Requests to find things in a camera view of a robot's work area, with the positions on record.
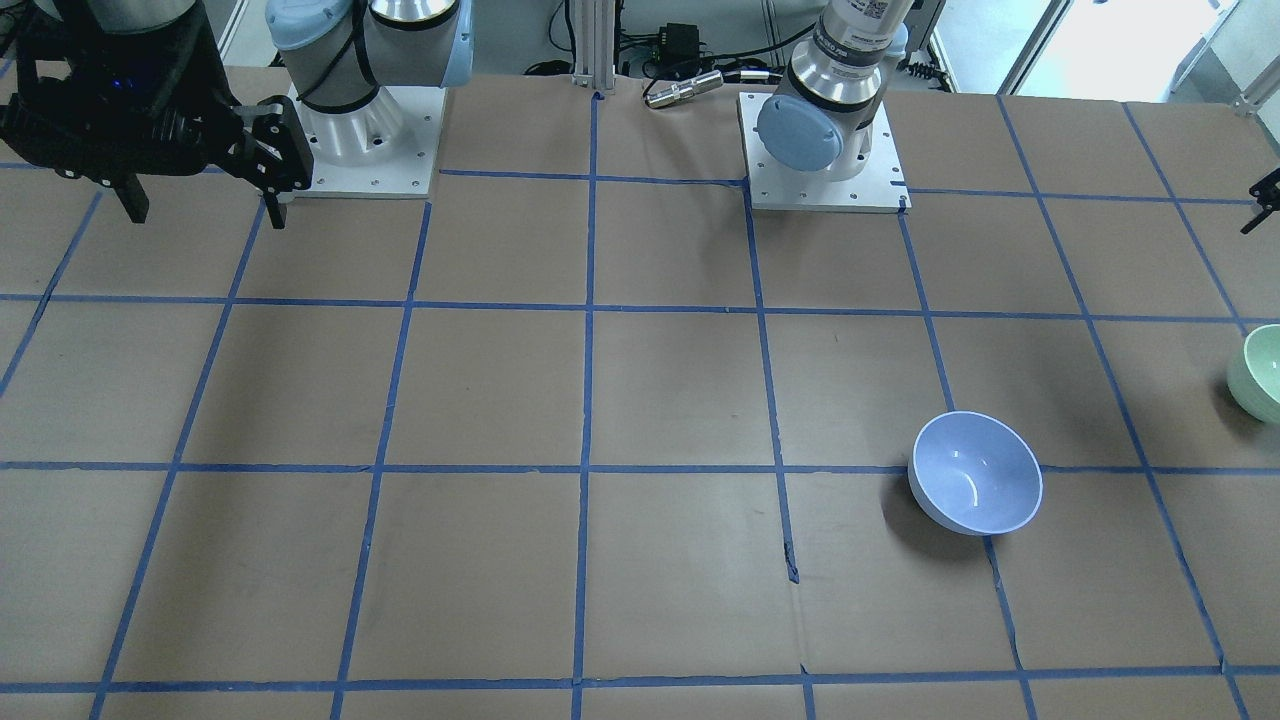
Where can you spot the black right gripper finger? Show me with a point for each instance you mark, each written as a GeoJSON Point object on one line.
{"type": "Point", "coordinates": [276, 153]}
{"type": "Point", "coordinates": [130, 193]}

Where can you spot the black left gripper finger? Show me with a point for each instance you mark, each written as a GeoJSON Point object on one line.
{"type": "Point", "coordinates": [1265, 192]}

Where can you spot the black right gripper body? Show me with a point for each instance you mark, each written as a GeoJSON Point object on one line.
{"type": "Point", "coordinates": [206, 82]}

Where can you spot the green bowl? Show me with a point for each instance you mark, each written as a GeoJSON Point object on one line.
{"type": "Point", "coordinates": [1253, 374]}

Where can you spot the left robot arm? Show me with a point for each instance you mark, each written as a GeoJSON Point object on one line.
{"type": "Point", "coordinates": [823, 140]}

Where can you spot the blue bowl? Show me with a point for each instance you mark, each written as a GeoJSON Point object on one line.
{"type": "Point", "coordinates": [974, 475]}

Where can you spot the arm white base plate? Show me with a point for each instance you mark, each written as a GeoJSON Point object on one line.
{"type": "Point", "coordinates": [868, 177]}
{"type": "Point", "coordinates": [386, 150]}

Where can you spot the aluminium frame post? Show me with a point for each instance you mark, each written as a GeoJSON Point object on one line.
{"type": "Point", "coordinates": [593, 41]}

